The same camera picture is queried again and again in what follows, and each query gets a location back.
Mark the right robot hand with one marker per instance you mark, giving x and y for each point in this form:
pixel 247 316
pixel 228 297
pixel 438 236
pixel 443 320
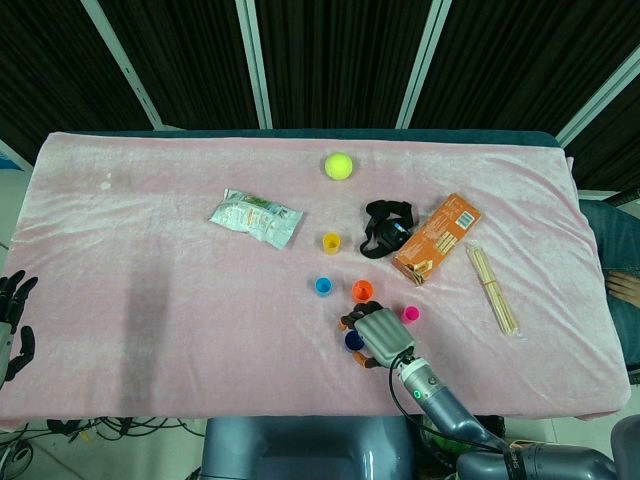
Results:
pixel 385 335

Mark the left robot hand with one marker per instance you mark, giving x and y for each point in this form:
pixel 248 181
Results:
pixel 12 292

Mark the dark blue plastic cup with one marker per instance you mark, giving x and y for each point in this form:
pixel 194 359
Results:
pixel 353 341

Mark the pink plastic cup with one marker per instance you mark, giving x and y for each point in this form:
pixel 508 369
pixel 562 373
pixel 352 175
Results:
pixel 411 314

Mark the light blue plastic cup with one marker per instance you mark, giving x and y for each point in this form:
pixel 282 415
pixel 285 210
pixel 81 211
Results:
pixel 323 286

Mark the yellow plastic cup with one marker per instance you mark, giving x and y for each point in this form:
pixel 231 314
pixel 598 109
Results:
pixel 332 243

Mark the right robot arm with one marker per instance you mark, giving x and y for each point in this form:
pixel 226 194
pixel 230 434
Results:
pixel 445 405

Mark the orange plastic cup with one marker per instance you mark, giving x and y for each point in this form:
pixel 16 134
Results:
pixel 361 290

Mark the person's hand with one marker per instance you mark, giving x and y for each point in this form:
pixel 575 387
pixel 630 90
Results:
pixel 625 287

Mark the orange biscuit box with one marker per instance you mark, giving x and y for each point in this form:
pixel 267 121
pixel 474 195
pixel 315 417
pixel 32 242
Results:
pixel 437 237

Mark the wooden sticks in plastic bag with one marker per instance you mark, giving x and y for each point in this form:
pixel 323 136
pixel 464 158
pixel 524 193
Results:
pixel 492 290

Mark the grey-blue robot torso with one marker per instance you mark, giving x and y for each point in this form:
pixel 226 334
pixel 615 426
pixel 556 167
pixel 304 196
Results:
pixel 300 450

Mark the yellow tennis ball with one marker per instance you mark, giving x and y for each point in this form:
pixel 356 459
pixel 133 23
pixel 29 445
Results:
pixel 339 166

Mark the silver snack bag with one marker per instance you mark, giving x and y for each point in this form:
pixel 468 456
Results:
pixel 255 217

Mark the pink velvet table cloth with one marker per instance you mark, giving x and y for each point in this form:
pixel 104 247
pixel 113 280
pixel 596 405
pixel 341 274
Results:
pixel 200 310

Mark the teal table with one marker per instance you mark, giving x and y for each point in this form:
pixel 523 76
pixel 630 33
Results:
pixel 350 134

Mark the person's jeans leg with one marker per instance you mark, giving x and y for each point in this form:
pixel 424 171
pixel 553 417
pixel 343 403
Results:
pixel 617 235

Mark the white partition post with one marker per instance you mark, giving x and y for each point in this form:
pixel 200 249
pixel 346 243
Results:
pixel 600 95
pixel 125 65
pixel 254 60
pixel 422 60

